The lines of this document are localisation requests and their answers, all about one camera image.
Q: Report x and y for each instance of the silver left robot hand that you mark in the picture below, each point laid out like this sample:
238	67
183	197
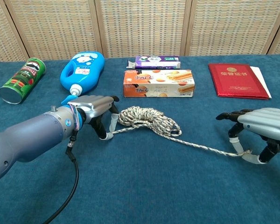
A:
93	105

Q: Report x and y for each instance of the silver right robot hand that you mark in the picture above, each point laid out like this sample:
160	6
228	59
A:
263	123

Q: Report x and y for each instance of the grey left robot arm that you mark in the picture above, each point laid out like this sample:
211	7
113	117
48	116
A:
25	137

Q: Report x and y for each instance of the blue pump bottle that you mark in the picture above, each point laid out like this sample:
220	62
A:
84	72

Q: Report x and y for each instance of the red certificate folder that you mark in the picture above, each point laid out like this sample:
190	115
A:
238	81

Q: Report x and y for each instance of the white paper sheet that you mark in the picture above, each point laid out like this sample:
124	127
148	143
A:
259	72

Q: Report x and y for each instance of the orange egg roll box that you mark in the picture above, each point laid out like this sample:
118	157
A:
154	86

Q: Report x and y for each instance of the green Pringles can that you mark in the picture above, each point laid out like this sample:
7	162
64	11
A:
23	79

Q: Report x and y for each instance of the purple toothpaste box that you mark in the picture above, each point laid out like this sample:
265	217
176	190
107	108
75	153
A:
154	61

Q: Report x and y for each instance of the blue tablecloth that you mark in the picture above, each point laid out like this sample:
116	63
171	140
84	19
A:
154	186

